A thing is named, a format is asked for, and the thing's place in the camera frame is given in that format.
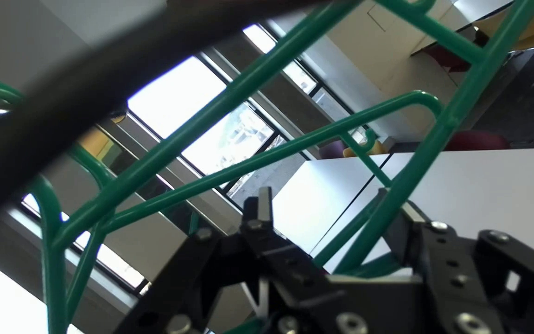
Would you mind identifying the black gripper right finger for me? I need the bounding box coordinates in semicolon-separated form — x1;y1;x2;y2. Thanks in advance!
377;187;534;334

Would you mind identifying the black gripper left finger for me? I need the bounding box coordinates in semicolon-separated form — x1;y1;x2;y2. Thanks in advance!
113;185;338;334

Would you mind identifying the white long table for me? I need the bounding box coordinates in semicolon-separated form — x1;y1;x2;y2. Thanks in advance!
271;151;401;259

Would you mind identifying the purple chair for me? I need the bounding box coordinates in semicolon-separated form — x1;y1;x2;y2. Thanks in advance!
317;138;347;159

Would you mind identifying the tall window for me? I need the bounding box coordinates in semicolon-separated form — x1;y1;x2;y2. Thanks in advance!
125;53;282;181

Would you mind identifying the maroon chair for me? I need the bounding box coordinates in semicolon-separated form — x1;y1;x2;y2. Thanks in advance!
444;127;512;151

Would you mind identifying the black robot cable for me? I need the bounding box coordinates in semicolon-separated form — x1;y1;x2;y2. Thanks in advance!
0;0;367;244

